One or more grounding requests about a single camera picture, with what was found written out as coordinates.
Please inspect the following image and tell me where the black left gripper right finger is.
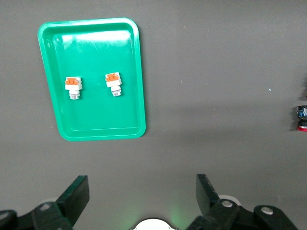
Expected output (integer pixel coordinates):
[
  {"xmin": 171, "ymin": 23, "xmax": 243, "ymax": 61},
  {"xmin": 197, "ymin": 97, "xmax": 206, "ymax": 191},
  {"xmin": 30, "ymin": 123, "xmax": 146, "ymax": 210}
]
[{"xmin": 186, "ymin": 174, "xmax": 299, "ymax": 230}]

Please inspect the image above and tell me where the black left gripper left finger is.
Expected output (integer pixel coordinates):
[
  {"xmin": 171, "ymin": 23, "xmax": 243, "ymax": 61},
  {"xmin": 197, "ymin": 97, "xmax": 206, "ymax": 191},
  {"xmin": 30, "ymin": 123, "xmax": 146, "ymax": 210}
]
[{"xmin": 0, "ymin": 175, "xmax": 90, "ymax": 230}]

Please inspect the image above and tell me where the white button with orange clip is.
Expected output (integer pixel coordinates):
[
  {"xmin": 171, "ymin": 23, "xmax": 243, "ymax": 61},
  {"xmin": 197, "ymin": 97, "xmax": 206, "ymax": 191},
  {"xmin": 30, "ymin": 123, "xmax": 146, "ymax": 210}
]
[
  {"xmin": 105, "ymin": 72, "xmax": 123, "ymax": 97},
  {"xmin": 64, "ymin": 76, "xmax": 83, "ymax": 100}
]

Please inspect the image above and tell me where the green plastic tray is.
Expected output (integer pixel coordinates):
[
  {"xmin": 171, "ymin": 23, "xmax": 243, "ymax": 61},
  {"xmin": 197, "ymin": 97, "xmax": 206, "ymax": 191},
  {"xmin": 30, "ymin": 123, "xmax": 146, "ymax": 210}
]
[{"xmin": 37, "ymin": 17, "xmax": 146, "ymax": 142}]

